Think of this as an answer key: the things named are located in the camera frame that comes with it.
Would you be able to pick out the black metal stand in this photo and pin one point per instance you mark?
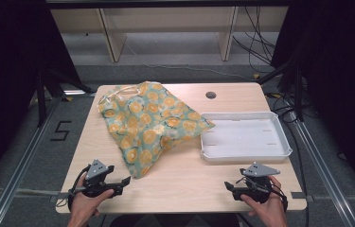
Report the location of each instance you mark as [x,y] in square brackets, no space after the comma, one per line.
[42,97]
[298,94]

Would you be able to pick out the person's left hand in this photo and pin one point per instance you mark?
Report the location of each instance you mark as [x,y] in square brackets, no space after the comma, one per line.
[85,208]

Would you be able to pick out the person's dark lap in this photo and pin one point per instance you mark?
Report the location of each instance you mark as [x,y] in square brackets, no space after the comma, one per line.
[172,221]

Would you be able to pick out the aluminium floor rail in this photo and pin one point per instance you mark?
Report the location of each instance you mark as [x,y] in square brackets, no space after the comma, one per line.
[20,167]
[323,170]

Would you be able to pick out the white plastic tray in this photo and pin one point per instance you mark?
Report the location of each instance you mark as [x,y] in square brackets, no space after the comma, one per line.
[244,137]

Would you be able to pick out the dark curtain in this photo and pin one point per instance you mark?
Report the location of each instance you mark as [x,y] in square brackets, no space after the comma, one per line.
[339,78]
[8,78]

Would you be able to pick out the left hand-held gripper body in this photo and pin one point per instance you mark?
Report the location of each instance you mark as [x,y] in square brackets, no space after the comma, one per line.
[97,179]

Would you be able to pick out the person's right hand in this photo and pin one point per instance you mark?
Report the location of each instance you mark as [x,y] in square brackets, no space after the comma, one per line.
[271,211]

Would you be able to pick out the orange flower print cloth bag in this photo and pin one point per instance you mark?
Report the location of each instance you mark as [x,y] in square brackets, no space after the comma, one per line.
[146,123]

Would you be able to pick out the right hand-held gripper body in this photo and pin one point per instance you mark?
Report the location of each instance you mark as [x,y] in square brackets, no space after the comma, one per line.
[257,186]

